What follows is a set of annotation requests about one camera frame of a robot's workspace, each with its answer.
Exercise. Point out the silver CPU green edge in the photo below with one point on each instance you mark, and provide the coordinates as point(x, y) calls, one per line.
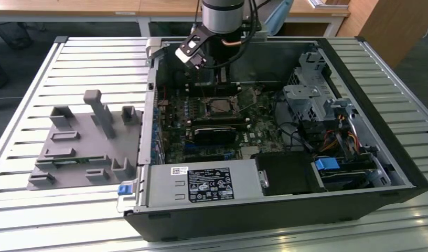
point(220, 105)

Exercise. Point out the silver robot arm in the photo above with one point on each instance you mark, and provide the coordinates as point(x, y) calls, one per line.
point(223, 18)

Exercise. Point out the black RAM slot white clips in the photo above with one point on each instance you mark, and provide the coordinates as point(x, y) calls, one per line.
point(211, 85)
point(211, 91)

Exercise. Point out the CPU socket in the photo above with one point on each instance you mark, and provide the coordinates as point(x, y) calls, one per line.
point(207, 115)

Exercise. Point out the pale blue teach pendant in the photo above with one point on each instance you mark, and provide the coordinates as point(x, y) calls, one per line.
point(280, 18)

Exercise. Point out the grey case latch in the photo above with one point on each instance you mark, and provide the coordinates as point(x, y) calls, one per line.
point(155, 48)

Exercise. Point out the silver metal drive cage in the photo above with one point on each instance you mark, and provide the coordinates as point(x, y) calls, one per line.
point(302, 105)

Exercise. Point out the green motherboard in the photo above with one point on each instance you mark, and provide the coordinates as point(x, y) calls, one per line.
point(263, 126)

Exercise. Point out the black graphics card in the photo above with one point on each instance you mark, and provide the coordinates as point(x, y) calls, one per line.
point(214, 135)

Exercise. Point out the white paper stack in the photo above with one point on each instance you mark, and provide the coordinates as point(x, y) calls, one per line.
point(319, 3)

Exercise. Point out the silver chipset heatsink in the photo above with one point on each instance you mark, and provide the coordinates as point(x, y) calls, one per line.
point(251, 152)

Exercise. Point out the wooden cabinet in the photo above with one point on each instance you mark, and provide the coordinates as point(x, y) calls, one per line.
point(392, 31)

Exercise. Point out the blue disk carrier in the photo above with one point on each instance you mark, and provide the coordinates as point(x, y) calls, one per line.
point(326, 165)

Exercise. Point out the grey parts rack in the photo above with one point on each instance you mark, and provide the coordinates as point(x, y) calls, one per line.
point(82, 136)

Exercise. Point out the grey power supply unit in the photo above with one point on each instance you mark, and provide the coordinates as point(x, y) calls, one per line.
point(164, 189)

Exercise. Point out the green RAM stick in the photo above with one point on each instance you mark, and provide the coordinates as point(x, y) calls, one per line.
point(82, 159)

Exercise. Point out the blue case latch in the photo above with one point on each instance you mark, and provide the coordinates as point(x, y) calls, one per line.
point(123, 189)

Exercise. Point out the black waste bin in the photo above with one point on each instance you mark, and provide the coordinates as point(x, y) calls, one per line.
point(11, 34)

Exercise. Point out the black PC case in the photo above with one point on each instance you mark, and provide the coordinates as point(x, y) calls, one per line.
point(235, 223)

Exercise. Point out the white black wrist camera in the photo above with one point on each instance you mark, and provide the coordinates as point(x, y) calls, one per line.
point(191, 56)

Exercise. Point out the wooden desk white frame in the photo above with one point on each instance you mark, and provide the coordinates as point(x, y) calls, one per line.
point(60, 6)
point(164, 6)

